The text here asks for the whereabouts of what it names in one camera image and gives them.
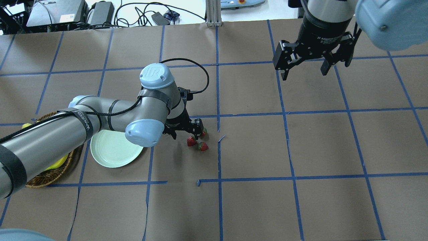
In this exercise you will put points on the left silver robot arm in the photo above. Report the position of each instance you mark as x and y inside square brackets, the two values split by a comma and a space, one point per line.
[160, 108]

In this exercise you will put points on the light green plate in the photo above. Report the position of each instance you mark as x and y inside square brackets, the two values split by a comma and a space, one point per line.
[111, 149]

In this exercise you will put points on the yellow banana bunch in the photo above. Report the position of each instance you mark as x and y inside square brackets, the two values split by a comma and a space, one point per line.
[58, 163]

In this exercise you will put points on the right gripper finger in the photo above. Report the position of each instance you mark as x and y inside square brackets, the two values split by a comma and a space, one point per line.
[326, 66]
[284, 74]

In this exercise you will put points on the black power adapter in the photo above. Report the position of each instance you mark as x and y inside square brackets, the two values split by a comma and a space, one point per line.
[101, 12]

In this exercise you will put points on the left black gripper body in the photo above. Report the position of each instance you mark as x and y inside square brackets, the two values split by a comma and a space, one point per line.
[181, 119]

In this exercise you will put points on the grey electronics box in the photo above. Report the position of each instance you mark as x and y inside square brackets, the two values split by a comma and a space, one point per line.
[57, 12]

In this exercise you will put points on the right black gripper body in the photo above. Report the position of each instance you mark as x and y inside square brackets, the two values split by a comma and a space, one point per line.
[317, 35]

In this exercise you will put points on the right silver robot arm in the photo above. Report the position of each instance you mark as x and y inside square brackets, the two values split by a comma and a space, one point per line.
[331, 28]

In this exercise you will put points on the wicker basket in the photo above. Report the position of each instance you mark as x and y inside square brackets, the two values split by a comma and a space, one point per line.
[49, 177]

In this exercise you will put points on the aluminium frame post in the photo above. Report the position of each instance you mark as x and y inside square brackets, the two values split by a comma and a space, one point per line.
[213, 13]

